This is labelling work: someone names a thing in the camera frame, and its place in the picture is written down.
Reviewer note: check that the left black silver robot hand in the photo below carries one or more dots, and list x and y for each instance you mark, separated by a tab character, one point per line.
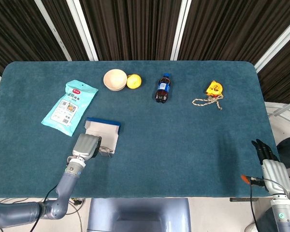
85	146

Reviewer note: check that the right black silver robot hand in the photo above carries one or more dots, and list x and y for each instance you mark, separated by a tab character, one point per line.
276	174

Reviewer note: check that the blue rectangular box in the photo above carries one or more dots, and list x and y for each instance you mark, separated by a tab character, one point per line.
104	130

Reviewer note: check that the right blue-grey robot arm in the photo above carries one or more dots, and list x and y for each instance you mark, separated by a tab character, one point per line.
285	215

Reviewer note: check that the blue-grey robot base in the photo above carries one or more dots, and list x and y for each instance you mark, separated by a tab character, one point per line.
139	215

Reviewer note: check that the light teal wipes package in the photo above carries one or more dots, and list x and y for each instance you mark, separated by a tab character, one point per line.
67	106

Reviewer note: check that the black power plug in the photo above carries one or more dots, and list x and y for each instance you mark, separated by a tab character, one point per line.
77	201

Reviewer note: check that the beige bowl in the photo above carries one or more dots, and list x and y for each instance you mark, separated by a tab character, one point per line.
114	79

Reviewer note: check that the yellow lemon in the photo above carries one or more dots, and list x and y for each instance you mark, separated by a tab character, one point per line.
134	81

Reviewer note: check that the teal table cloth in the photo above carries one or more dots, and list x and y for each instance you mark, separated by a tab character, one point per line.
171	145

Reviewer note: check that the small cola bottle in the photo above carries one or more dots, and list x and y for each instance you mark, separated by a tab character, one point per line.
162	90

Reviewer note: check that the yellow tape measure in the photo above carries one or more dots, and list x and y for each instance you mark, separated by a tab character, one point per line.
215	89

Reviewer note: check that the dark brown curtain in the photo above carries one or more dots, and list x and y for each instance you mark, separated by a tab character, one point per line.
135	29

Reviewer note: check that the aluminium frame bars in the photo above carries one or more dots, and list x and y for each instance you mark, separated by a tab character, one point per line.
273	105

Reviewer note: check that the wide white post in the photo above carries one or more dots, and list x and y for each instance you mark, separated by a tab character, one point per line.
83	31

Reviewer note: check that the thin white post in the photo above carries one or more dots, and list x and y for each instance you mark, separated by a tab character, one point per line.
53	31

